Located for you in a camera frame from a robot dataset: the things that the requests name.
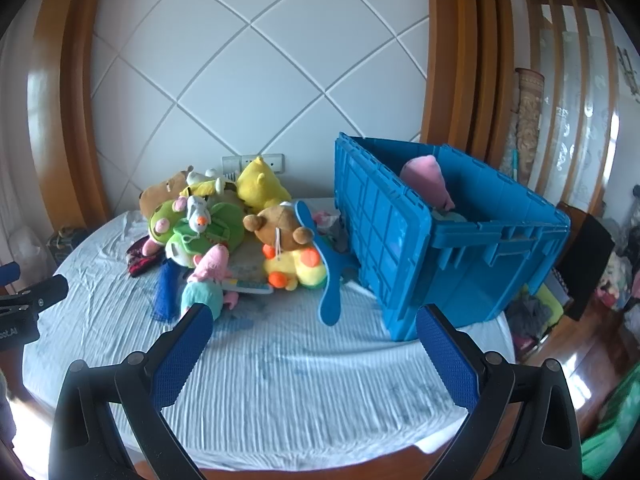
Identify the green frog plush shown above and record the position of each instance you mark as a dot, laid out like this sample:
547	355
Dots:
222	230

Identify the small white goose plush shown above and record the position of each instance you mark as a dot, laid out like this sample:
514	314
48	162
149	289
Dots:
198	215

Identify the brown capybara plush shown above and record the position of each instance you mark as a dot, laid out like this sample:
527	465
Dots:
160	192

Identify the wooden lattice screen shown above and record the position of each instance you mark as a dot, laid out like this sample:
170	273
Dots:
575	110

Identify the dark red cloth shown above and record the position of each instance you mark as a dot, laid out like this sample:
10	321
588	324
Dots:
142	262

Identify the teal stick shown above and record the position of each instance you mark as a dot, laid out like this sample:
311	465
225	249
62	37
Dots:
513	162

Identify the carved wooden panel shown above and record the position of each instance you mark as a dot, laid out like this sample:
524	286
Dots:
529	125

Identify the white wall socket panel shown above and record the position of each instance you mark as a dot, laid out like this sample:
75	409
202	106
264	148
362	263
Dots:
250	162

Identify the pink pig plush teal body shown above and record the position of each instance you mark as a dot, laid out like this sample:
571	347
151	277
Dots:
210	270

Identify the yellow duck plush green hood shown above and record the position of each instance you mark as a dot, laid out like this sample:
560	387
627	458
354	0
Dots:
287	270

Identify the brown bear plush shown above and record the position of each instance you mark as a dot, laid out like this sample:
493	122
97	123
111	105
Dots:
280	230

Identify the curved wooden wall frame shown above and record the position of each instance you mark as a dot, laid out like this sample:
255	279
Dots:
65	110
465	60

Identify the green bag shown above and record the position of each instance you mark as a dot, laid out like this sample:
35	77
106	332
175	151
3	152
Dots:
615	425

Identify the black chair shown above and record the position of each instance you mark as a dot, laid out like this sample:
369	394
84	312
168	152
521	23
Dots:
587	260

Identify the large pink plush toy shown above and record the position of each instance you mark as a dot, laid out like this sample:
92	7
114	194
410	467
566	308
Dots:
425	180

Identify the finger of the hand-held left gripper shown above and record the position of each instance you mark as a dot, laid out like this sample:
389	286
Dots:
9	273
40	292

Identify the pink packet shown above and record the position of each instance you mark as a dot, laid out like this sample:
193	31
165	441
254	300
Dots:
324	218

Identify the pile of clothes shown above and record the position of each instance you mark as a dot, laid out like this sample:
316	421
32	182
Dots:
532	317

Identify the white and yellow plush dog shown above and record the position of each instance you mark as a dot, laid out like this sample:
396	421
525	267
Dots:
207	185

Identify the yellow plush toy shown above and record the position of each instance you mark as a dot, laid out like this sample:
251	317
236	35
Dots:
260	185

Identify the blue plastic storage crate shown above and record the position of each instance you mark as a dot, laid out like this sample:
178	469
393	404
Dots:
400	240

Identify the white picture book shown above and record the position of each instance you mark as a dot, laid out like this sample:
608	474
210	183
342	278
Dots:
247	275

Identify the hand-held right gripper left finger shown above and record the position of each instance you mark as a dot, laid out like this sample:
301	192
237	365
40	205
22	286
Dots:
182	355

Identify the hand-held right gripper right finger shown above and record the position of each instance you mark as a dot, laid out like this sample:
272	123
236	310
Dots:
447	360

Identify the blue mesh pouch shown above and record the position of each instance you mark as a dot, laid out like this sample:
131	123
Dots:
166	292

